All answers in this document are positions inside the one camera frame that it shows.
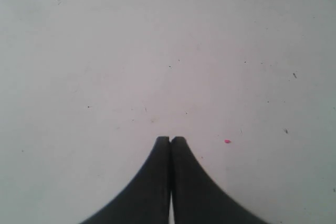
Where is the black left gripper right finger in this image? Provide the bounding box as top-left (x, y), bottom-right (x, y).
top-left (171, 136), bottom-right (265, 224)

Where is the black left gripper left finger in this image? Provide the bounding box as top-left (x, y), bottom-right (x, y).
top-left (83, 136), bottom-right (171, 223)

